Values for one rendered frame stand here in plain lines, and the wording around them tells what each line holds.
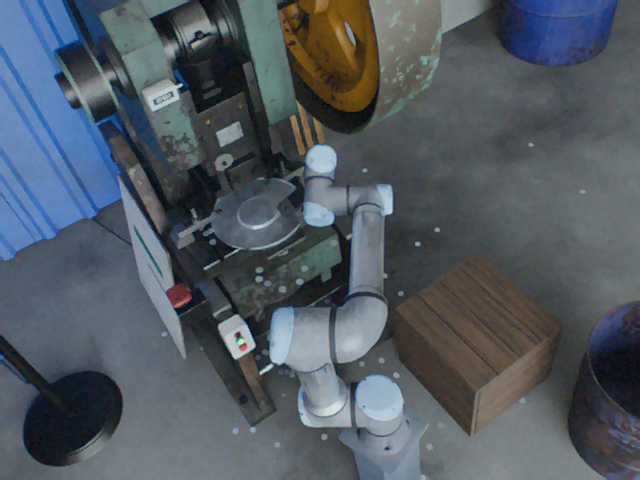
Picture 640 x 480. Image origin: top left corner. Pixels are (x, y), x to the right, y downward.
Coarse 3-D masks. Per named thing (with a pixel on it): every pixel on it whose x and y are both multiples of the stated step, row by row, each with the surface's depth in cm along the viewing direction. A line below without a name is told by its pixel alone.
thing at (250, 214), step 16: (240, 192) 202; (256, 192) 202; (272, 192) 201; (288, 192) 200; (224, 208) 199; (240, 208) 197; (256, 208) 196; (272, 208) 195; (224, 224) 195; (240, 224) 194; (256, 224) 192; (272, 224) 192; (288, 224) 191; (224, 240) 191; (240, 240) 190; (256, 240) 189; (272, 240) 188
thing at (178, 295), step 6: (168, 288) 184; (174, 288) 184; (180, 288) 184; (186, 288) 184; (168, 294) 183; (174, 294) 183; (180, 294) 183; (186, 294) 182; (174, 300) 181; (180, 300) 181; (186, 300) 182; (174, 306) 181; (180, 306) 182
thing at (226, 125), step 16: (224, 80) 175; (192, 96) 172; (208, 96) 170; (224, 96) 170; (240, 96) 171; (208, 112) 168; (224, 112) 171; (240, 112) 174; (208, 128) 171; (224, 128) 174; (240, 128) 177; (208, 144) 175; (224, 144) 178; (240, 144) 181; (256, 144) 184; (224, 160) 180; (240, 160) 183; (256, 160) 184; (224, 176) 185; (240, 176) 184; (256, 176) 188
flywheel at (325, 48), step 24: (312, 0) 168; (336, 0) 164; (360, 0) 154; (288, 24) 198; (312, 24) 184; (336, 24) 172; (360, 24) 160; (288, 48) 199; (312, 48) 192; (336, 48) 178; (360, 48) 166; (312, 72) 195; (336, 72) 186; (360, 72) 173; (336, 96) 186; (360, 96) 172
